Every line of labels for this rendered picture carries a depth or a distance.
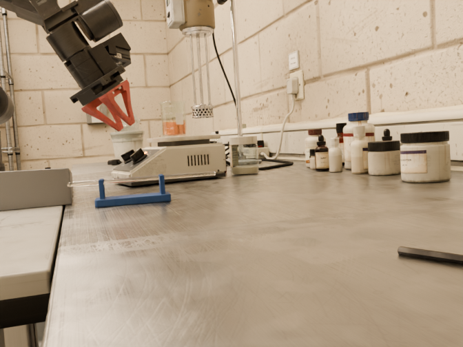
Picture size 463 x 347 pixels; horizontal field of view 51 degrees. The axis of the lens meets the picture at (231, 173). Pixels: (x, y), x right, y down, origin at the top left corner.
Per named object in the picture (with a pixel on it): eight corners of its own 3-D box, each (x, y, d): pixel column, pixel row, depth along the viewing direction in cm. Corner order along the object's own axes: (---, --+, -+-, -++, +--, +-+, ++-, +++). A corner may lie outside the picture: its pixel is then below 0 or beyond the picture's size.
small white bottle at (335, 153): (344, 171, 94) (343, 137, 94) (332, 173, 94) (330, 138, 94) (340, 171, 97) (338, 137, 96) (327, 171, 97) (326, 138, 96)
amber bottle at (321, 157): (314, 171, 102) (312, 135, 101) (327, 169, 102) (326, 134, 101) (317, 171, 99) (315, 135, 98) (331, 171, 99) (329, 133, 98)
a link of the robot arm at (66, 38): (97, 49, 91) (74, 15, 88) (100, 45, 85) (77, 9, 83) (65, 69, 89) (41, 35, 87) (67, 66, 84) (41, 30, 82)
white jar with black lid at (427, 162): (432, 177, 76) (430, 131, 75) (461, 180, 69) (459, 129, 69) (392, 180, 74) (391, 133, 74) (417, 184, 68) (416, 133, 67)
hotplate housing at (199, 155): (130, 188, 88) (127, 143, 87) (111, 184, 100) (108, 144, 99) (237, 176, 99) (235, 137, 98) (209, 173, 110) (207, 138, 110)
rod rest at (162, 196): (94, 208, 64) (92, 180, 63) (96, 204, 67) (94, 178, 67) (171, 201, 66) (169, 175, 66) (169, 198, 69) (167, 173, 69)
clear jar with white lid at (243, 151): (262, 172, 105) (260, 135, 105) (255, 175, 100) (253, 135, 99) (235, 173, 107) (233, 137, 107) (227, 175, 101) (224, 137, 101)
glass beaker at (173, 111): (193, 137, 100) (191, 98, 100) (179, 138, 95) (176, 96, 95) (169, 139, 103) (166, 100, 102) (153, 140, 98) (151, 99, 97)
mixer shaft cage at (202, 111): (194, 117, 137) (188, 27, 135) (189, 118, 144) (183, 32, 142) (217, 116, 139) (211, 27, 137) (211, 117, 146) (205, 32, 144)
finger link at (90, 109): (124, 124, 96) (96, 83, 93) (147, 113, 92) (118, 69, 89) (103, 142, 91) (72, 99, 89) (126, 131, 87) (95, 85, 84)
